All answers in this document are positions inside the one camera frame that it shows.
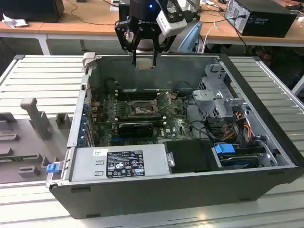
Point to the square silver CPU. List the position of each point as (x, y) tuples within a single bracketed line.
[(143, 64)]

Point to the blue disk carrier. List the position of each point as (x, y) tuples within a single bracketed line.
[(223, 150)]

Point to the green motherboard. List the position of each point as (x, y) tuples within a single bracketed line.
[(175, 128)]

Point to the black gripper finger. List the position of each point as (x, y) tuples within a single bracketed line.
[(155, 40), (123, 35)]

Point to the wooden desk with computer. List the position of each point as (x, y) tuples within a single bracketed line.
[(221, 33)]

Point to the thin metal locking lever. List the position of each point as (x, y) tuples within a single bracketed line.
[(129, 97)]

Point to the pale blue teach pendant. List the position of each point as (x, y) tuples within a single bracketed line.
[(191, 38)]

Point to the black RAM stick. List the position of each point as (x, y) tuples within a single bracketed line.
[(140, 116), (137, 94)]

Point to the crumpled white paper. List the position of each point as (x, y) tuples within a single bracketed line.
[(14, 22)]

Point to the hard disk drive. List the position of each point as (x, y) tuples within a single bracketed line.
[(240, 161)]

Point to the blue case latch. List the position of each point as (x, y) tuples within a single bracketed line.
[(52, 168)]

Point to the grey parts rack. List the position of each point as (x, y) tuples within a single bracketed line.
[(28, 140)]

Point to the grey metal drive cage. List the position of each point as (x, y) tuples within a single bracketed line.
[(211, 99)]

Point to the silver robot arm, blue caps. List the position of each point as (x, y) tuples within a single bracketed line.
[(145, 45)]

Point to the black open PC case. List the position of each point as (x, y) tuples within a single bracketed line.
[(166, 194)]

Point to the black graphics card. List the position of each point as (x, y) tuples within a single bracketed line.
[(135, 129)]

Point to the large black box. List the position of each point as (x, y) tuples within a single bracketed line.
[(31, 10)]

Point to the CPU socket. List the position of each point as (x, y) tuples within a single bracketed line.
[(141, 108)]

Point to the black desktop computer tower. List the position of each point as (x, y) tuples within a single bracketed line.
[(266, 21)]

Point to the grey power supply with label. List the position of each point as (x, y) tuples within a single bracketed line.
[(85, 164)]

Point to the black plastic air shroud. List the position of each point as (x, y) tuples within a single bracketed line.
[(190, 155)]

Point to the small black computer box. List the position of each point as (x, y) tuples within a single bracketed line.
[(123, 10)]

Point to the long wooden desk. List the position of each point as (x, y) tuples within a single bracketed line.
[(78, 21)]

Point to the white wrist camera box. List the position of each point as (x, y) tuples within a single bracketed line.
[(172, 27)]

